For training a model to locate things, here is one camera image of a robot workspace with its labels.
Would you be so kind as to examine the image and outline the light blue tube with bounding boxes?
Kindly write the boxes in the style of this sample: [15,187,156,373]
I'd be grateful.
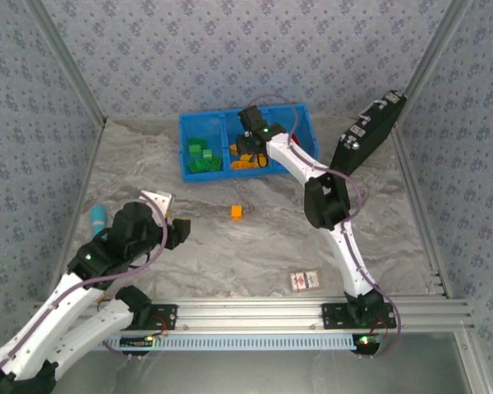
[90,205,108,238]

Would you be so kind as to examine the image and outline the blue three-compartment bin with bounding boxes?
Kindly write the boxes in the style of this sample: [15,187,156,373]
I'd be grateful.
[178,105,320,185]

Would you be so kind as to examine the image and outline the black hard case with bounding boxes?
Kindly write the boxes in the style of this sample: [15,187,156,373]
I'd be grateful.
[329,89,408,176]

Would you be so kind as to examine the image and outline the playing card pack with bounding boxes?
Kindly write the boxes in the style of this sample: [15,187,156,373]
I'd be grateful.
[288,268,324,293]

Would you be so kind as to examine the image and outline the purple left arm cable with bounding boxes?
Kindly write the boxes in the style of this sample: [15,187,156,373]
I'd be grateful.
[0,192,169,394]

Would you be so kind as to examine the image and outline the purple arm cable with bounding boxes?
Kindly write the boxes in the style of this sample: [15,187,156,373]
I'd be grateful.
[246,92,403,360]
[0,192,169,394]

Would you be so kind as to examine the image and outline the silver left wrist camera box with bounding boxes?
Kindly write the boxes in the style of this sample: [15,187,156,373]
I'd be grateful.
[141,188,177,225]

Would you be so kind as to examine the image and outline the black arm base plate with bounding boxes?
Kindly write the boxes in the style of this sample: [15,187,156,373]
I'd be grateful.
[321,303,398,330]
[131,304,178,331]

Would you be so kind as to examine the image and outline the thin red wire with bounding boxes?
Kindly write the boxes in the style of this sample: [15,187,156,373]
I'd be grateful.
[368,317,390,337]
[153,314,170,339]

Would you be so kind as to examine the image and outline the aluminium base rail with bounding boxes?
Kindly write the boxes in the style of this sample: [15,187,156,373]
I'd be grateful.
[26,298,476,334]

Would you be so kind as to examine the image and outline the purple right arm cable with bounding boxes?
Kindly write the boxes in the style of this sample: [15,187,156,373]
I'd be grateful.
[246,92,403,360]

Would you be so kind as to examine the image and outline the slotted blue cable duct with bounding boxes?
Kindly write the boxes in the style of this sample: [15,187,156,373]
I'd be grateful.
[102,332,359,352]

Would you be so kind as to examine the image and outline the aluminium corner post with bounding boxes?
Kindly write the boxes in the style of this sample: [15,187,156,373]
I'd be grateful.
[23,0,108,126]
[402,0,476,103]

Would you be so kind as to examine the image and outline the aluminium table side rail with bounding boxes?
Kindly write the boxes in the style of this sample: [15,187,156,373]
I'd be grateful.
[392,125,454,299]

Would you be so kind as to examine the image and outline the aluminium lower frame leg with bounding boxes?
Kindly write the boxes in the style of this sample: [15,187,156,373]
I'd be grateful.
[454,332,493,394]

